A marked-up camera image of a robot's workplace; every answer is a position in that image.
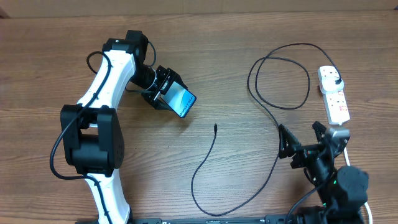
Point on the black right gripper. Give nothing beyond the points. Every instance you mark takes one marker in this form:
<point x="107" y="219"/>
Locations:
<point x="291" y="145"/>

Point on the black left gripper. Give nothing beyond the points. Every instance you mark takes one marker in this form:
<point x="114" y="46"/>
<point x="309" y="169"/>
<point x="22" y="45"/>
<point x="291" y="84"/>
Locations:
<point x="168" y="76"/>

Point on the blue smartphone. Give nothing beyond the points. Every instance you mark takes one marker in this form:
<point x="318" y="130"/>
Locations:
<point x="179" y="99"/>

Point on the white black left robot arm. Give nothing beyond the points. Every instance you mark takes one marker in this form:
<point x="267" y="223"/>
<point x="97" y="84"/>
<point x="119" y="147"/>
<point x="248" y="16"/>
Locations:
<point x="91" y="134"/>

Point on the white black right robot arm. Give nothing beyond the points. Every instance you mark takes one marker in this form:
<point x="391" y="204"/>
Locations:
<point x="338" y="194"/>

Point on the white charger adapter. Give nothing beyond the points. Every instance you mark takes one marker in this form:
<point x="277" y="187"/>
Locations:
<point x="331" y="84"/>

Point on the white power strip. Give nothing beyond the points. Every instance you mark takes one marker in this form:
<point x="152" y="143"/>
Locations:
<point x="335" y="103"/>

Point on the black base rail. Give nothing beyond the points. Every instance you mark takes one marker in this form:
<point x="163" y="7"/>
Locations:
<point x="268" y="219"/>

